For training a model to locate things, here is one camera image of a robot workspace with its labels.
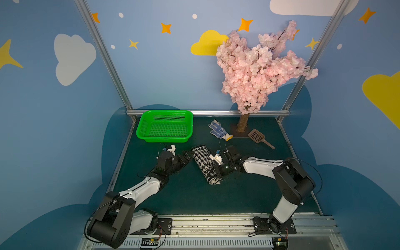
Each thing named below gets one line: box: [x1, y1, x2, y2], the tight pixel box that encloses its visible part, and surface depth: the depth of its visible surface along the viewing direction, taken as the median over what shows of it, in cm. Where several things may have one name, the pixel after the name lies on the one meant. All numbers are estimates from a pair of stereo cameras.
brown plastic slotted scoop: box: [247, 128, 276, 150], surface depth 113 cm
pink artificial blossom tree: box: [216, 20, 319, 133], surface depth 75 cm
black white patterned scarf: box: [190, 145, 223, 185], surface depth 90 cm
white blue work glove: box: [207, 119, 234, 142], surface depth 113 cm
